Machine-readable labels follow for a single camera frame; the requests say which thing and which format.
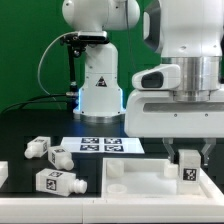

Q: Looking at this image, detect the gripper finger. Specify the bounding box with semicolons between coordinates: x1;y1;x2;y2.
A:
201;138;216;166

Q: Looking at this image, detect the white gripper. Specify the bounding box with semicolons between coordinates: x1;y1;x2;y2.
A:
124;89;224;164

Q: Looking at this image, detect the white square table top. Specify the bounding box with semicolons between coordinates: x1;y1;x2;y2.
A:
101;158;224;201

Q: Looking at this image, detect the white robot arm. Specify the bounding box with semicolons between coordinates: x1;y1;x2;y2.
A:
62;0;224;156

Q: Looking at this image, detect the white sheet with tags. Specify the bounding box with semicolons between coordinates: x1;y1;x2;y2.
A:
61;137;144;154

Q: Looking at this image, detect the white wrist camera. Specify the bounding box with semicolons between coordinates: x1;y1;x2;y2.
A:
132;64;181;90

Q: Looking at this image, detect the black cable on table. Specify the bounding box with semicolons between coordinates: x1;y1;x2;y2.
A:
0;93;80;116

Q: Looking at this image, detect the black camera on stand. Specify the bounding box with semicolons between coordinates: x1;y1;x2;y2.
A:
60;31;109;58

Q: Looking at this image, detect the grey camera cable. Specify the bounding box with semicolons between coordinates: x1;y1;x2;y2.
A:
37;31;78;98

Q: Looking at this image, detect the white obstacle fence wall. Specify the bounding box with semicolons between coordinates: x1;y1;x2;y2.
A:
0;161;224;224

